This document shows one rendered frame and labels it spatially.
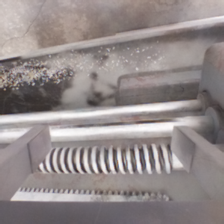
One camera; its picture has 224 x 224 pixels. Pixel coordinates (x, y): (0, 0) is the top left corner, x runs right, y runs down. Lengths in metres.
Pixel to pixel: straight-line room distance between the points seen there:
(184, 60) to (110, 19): 0.48
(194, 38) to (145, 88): 0.17
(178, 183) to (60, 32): 0.85
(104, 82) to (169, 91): 0.20
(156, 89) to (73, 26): 0.60
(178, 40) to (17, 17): 0.81
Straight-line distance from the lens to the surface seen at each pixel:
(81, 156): 0.24
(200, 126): 0.27
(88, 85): 0.53
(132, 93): 0.45
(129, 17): 0.86
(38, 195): 0.33
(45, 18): 0.96
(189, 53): 0.50
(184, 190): 0.30
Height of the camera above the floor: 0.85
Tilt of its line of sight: 51 degrees down
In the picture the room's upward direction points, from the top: 170 degrees counter-clockwise
